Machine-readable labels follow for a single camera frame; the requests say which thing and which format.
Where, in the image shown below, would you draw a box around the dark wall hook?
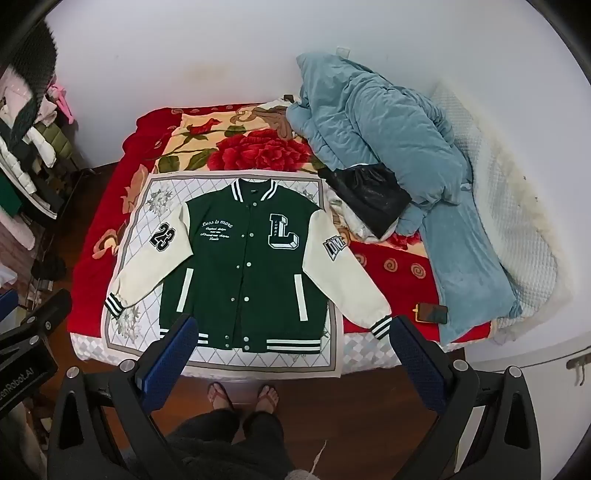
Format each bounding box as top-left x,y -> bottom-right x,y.
567,355 -> 591,388

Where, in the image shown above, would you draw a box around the person's right foot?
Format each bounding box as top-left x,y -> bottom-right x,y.
253,383 -> 281,414

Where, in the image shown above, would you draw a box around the white quilted mat grey border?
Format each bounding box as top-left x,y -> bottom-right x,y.
100,172 -> 345,380

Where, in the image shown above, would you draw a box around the red floral blanket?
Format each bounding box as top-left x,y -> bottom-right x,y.
67,102 -> 492,370

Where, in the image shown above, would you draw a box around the olive puffer jacket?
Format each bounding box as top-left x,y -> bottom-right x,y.
41,122 -> 75,162

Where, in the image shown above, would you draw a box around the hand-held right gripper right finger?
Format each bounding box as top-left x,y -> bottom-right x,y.
390,315 -> 555,480

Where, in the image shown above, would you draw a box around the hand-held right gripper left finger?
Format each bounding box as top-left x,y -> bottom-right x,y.
46,314 -> 200,480

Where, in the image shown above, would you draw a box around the person's foot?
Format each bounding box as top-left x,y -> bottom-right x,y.
253,383 -> 281,414
208,382 -> 236,411

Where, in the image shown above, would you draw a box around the green and cream varsity jacket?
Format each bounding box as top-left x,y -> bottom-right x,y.
104,178 -> 394,355

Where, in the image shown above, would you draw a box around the pink garment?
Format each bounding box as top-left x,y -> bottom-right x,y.
46,83 -> 75,124

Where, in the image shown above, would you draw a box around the black plastic bag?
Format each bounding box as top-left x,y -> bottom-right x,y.
318,162 -> 413,241

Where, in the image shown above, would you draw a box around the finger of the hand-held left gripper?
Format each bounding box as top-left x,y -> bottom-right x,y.
0,290 -> 20,320
0,288 -> 73,346

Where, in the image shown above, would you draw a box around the white puffer jacket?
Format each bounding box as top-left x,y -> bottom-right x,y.
0,124 -> 58,195

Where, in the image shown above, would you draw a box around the light blue quilt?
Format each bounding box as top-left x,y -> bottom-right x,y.
285,52 -> 525,344

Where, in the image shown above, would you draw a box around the person's dark pants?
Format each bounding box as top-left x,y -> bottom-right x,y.
164,408 -> 296,480

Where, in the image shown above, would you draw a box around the person's left foot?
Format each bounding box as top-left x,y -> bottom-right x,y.
208,382 -> 236,411

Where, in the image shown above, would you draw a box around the smartphone with dark screen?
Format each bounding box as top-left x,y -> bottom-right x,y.
414,302 -> 450,325

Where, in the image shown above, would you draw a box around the white quilted bedding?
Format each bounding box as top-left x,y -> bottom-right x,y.
427,80 -> 573,347

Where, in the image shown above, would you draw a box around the black fuzzy garment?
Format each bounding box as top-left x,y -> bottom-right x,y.
7,21 -> 58,97

